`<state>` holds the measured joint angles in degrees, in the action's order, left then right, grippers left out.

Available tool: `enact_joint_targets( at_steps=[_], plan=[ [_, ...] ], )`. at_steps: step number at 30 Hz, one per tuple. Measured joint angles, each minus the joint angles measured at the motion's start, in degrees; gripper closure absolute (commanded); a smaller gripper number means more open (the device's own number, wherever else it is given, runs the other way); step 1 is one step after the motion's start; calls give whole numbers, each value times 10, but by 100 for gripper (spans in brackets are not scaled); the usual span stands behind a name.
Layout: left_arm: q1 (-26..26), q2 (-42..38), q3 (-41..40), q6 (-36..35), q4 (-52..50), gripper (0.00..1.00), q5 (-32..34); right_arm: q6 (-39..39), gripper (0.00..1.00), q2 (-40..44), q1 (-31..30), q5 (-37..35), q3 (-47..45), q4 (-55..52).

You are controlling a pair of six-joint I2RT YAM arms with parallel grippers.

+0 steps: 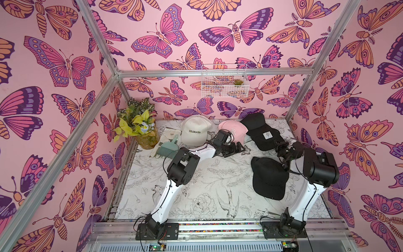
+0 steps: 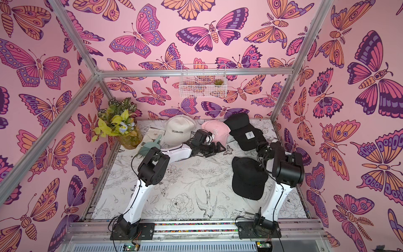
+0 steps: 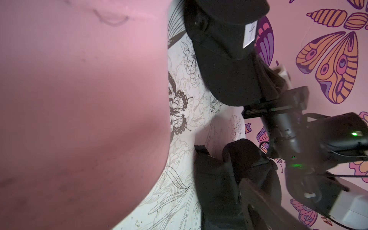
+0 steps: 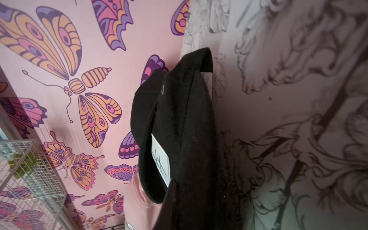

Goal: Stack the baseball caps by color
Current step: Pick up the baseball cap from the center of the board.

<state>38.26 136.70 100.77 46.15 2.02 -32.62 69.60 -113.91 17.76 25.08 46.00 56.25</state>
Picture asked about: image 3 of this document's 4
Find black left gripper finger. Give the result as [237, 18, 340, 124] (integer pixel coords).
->
[239, 178, 308, 230]

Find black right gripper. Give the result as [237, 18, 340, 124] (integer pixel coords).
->
[241, 86, 309, 161]

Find plain black cap front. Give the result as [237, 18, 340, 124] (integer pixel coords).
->
[195, 139, 282, 230]

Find black cap with white patch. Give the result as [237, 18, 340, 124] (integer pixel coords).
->
[184, 1, 287, 106]

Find pink cap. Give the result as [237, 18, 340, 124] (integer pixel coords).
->
[1, 1, 171, 230]

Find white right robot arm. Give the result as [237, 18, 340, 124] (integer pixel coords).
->
[242, 86, 368, 230]

